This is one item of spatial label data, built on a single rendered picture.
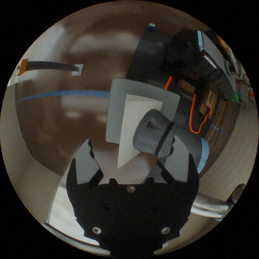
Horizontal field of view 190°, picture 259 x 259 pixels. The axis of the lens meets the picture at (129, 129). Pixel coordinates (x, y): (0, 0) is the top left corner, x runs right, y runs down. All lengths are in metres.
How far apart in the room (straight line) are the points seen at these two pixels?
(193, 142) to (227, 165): 5.76
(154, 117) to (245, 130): 5.77
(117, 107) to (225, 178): 6.18
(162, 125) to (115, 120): 0.28
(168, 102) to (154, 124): 0.24
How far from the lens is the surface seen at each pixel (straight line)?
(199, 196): 0.42
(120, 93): 0.44
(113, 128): 0.50
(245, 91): 4.06
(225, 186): 6.24
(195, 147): 0.28
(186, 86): 1.49
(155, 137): 0.27
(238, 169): 5.92
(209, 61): 1.05
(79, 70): 1.55
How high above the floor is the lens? 1.29
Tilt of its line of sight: 61 degrees down
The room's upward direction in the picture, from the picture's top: 177 degrees clockwise
